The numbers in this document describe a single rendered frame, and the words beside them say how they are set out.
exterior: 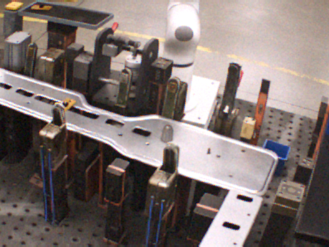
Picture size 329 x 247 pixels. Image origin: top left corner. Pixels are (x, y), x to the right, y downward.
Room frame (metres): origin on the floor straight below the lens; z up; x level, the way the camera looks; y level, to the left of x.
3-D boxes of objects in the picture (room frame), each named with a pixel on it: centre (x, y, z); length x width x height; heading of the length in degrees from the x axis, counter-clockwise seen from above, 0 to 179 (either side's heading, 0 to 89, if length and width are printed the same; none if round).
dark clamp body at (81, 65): (1.61, 0.28, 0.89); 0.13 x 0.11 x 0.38; 162
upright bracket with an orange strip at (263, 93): (1.39, -0.28, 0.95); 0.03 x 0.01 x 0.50; 72
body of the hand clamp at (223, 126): (1.43, -0.18, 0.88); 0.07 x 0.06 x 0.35; 162
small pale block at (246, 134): (1.36, -0.25, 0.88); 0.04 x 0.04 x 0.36; 72
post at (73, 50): (1.65, 0.33, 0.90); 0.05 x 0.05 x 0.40; 72
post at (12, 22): (1.88, 0.67, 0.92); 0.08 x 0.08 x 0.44; 72
